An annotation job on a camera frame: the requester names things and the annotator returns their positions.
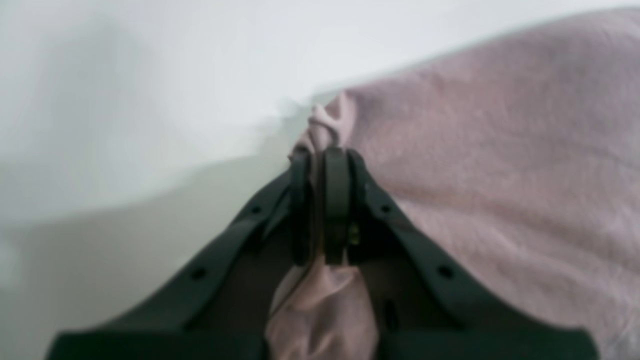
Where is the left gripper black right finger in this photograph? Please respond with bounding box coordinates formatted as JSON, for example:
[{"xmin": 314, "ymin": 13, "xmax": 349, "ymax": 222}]
[{"xmin": 322, "ymin": 147, "xmax": 597, "ymax": 360}]

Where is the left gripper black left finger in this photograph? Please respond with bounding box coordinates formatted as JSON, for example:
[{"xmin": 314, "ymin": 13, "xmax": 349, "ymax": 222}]
[{"xmin": 46, "ymin": 150, "xmax": 312, "ymax": 360}]

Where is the mauve brown T-shirt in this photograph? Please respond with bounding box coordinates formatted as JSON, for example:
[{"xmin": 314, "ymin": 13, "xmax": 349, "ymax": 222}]
[{"xmin": 295, "ymin": 7, "xmax": 640, "ymax": 360}]

